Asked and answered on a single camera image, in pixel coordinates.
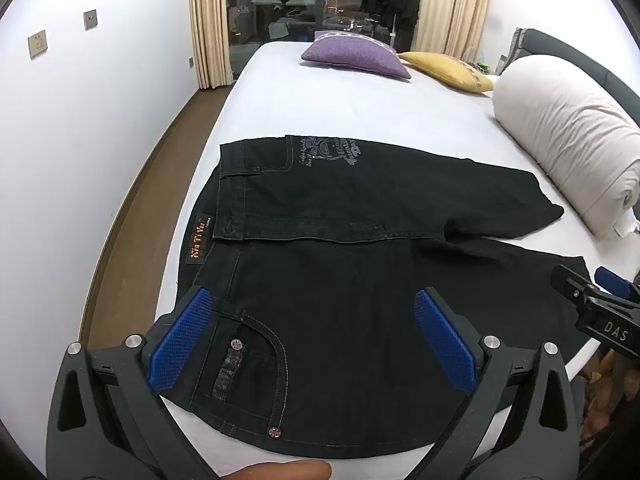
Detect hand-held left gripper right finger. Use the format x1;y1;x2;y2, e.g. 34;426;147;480
397;287;583;480

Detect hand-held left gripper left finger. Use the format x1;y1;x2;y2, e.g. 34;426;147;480
47;285;251;480

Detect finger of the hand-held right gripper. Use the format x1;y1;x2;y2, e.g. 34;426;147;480
551;265;601;311
595;266;640;303

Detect black denim pants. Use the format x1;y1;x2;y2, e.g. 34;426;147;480
177;135;593;463

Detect person's left hand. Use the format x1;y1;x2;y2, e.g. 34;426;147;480
235;461;332;480

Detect rolled white duvet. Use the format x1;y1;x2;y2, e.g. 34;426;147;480
492;55;640;241

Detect grey headboard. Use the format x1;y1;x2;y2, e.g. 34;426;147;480
510;27;640;111

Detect yellow pillow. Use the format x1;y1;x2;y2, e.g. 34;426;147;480
398;51;496;93

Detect white bed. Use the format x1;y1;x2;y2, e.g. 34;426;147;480
155;40;640;480

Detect beige curtain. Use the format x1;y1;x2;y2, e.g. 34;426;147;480
417;0;496;63
189;0;236;91

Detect purple pillow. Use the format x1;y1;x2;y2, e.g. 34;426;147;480
301;31;412;80

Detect hanging dark clothes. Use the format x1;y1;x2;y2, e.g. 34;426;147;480
360;0;418;36

